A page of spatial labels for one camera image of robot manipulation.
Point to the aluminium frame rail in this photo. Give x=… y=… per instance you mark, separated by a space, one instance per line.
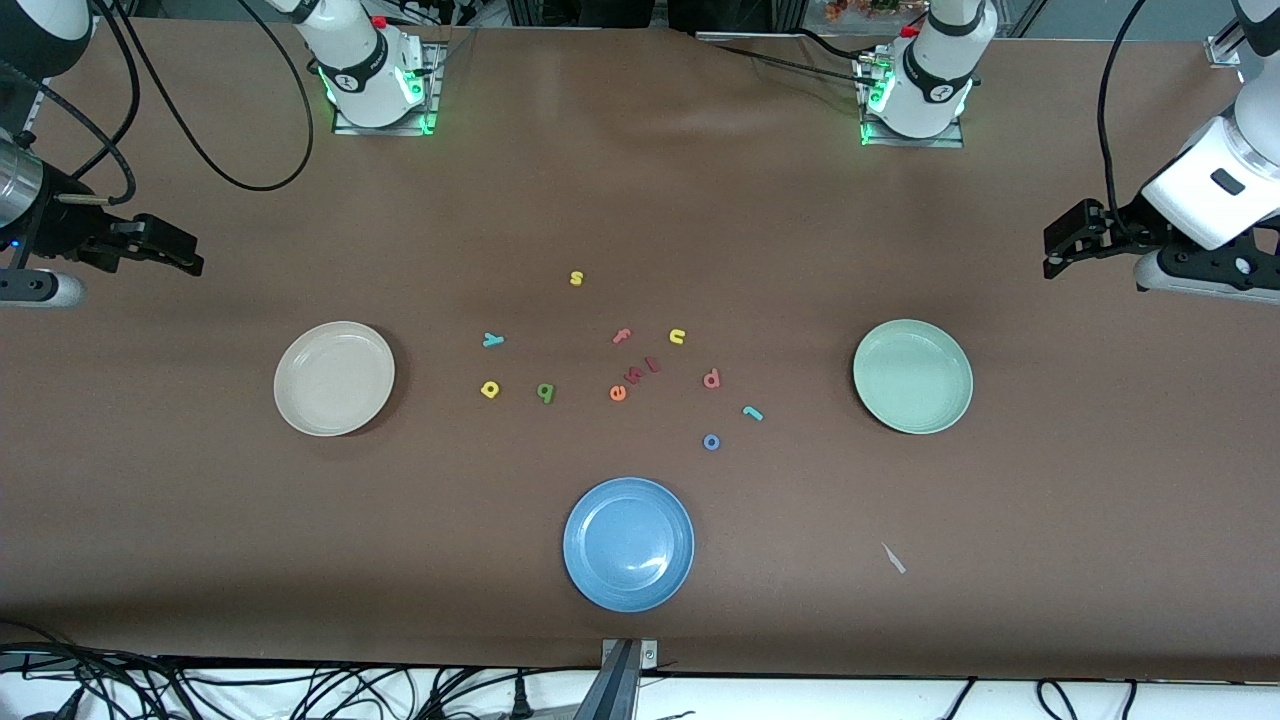
x=1222 y=52

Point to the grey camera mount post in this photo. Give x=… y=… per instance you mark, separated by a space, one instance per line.
x=618 y=690

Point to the white paper scrap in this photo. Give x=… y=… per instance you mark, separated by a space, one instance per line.
x=893 y=558

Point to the blue plate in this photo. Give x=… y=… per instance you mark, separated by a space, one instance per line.
x=628 y=545

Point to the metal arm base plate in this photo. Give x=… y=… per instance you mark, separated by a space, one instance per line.
x=915 y=142
x=385 y=130

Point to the beige plate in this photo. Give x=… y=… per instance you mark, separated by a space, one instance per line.
x=334 y=378

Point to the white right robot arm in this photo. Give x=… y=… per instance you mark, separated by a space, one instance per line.
x=365 y=80

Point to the black power plug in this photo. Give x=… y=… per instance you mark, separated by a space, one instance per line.
x=520 y=700

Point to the red foam letter p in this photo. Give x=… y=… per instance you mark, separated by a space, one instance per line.
x=713 y=381

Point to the brown table mat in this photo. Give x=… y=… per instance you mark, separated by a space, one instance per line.
x=640 y=200

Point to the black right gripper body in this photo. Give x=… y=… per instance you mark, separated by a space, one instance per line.
x=62 y=232

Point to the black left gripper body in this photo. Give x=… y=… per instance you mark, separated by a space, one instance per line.
x=1127 y=227

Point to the light green plate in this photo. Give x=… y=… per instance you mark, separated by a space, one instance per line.
x=912 y=376

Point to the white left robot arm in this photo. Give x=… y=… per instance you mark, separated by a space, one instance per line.
x=935 y=90

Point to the orange flower decoration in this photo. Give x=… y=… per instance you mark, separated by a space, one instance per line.
x=850 y=10

